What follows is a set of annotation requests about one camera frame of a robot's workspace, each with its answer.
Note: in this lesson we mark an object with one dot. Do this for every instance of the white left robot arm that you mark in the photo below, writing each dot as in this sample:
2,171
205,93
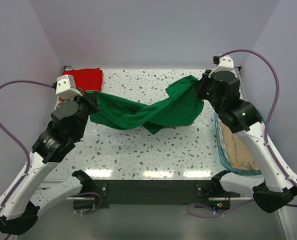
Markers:
20,206

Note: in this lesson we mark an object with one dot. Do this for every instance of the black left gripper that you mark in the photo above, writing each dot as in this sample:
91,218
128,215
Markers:
91,99

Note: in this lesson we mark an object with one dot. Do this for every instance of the beige t shirt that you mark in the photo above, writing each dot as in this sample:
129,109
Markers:
238,154

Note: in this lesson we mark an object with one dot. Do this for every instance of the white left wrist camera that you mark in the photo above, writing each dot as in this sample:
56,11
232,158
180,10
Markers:
66,87

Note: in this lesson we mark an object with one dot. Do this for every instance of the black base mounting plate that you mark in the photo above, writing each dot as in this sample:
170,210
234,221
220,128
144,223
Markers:
104,193

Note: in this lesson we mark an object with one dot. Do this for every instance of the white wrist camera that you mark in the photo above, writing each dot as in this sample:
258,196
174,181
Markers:
66,87
223,63

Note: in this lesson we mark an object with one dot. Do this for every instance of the green t shirt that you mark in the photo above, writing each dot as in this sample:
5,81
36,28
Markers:
180,108

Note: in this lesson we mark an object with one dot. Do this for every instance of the clear blue plastic bin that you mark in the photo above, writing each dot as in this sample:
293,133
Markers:
224,158

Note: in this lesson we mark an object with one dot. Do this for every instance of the folded red t shirt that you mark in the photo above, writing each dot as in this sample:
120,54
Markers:
88,79

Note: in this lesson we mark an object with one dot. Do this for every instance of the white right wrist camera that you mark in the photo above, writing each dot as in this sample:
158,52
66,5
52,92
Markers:
223,63

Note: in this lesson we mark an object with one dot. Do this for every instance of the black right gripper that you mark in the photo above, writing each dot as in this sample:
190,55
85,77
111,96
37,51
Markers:
201,83

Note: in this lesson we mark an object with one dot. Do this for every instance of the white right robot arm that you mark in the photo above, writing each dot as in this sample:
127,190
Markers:
278,185

